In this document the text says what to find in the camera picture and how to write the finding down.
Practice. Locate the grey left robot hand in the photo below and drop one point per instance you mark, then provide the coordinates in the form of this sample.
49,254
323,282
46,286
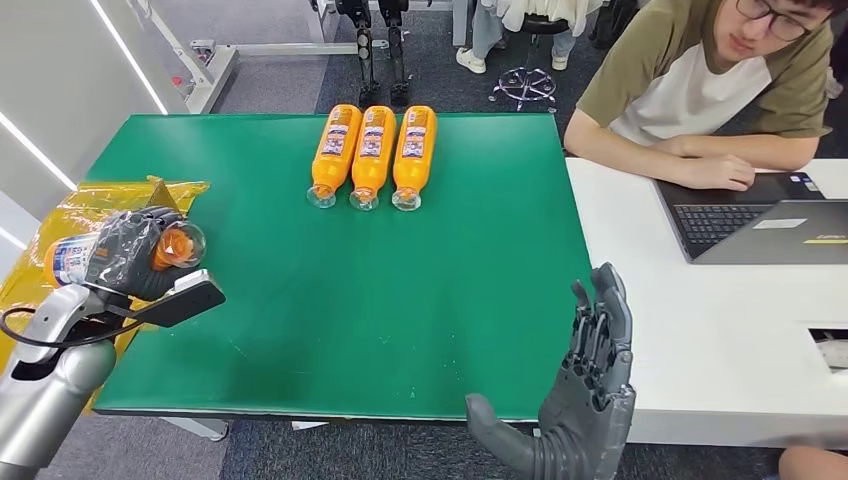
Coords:
126,258

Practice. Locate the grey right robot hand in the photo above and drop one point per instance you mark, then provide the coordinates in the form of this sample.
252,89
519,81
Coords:
590,404

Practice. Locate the orange juice bottle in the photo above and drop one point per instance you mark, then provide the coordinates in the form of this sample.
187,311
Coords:
66,260
372,156
413,156
333,152

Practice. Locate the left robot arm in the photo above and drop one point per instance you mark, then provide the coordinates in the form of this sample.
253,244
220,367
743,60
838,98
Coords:
53,384

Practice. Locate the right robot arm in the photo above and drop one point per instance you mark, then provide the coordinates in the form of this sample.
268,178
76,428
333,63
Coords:
563,464

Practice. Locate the yellow plastic bag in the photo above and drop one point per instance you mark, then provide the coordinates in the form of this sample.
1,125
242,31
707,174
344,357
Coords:
99,199

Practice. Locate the white desk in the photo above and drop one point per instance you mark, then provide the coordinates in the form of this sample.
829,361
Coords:
715,344

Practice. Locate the grey laptop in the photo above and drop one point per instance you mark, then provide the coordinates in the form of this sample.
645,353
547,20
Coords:
742,225

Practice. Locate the person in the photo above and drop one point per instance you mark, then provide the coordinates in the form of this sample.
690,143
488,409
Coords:
689,93
490,26
818,465

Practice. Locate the green-topped table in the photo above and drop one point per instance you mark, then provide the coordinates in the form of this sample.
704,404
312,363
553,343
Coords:
371,291

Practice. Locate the black stool with chrome base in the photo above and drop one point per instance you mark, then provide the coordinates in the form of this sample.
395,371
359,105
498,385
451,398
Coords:
526,86

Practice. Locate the black eyeglasses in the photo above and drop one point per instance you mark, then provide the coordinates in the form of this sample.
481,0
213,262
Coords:
782,23

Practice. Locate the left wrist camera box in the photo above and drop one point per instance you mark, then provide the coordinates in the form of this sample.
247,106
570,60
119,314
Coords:
192,299

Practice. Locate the grey metal stand frame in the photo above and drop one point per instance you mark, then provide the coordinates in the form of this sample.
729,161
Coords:
218,63

